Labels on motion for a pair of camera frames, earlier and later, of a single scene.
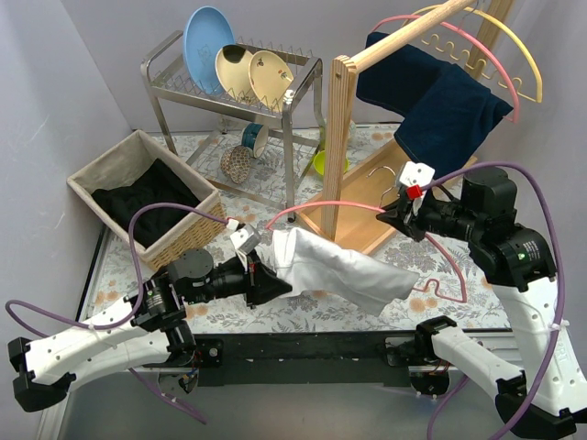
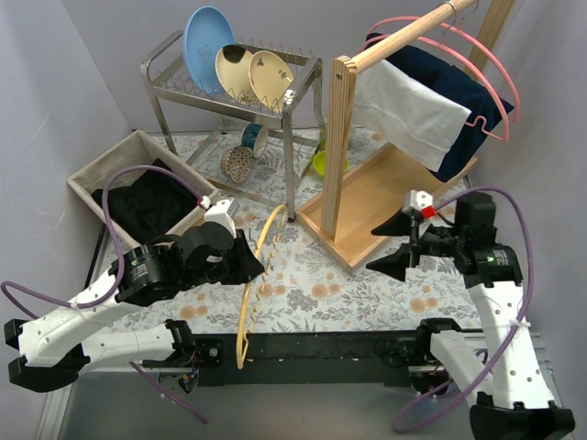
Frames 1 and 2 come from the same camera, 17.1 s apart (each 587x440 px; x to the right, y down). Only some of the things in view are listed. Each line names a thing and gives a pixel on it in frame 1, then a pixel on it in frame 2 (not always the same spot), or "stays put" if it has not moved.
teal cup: [255, 138] stays put
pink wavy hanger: [379, 208] to [467, 57]
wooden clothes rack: [366, 188] stays put
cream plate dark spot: [232, 64] stays put
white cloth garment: [308, 261] to [407, 115]
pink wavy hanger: [449, 26] stays put
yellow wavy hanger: [467, 53] to [264, 256]
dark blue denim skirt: [447, 110] stays put
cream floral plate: [271, 79] stays put
